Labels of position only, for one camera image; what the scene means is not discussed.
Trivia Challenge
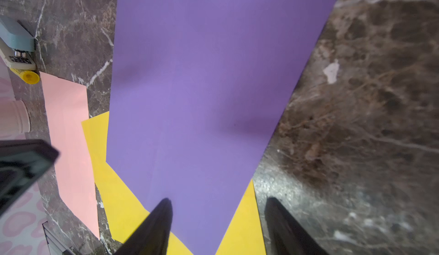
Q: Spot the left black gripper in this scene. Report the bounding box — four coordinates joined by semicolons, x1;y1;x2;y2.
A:
1;139;59;214

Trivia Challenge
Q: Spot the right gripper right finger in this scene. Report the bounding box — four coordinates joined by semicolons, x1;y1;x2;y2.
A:
265;197;328;255

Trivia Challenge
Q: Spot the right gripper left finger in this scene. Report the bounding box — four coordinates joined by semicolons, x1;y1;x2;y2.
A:
114;198;173;255

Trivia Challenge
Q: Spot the purple paper sheet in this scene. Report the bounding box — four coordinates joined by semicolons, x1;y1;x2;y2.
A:
106;0;336;255

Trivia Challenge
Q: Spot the yellow paper sheet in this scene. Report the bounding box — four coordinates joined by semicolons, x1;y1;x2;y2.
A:
82;112;266;255

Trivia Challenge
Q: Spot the pink pencil cup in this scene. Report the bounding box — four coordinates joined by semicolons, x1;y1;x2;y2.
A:
1;100;31;140

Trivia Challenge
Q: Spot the pink paper sheet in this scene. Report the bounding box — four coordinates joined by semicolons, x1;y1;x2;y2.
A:
40;72;99;237

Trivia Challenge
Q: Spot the yellow highlighter marker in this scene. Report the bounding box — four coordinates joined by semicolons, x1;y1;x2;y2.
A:
10;68;40;85

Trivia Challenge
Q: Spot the grey blue stapler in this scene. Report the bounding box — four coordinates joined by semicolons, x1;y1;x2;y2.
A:
1;15;36;71

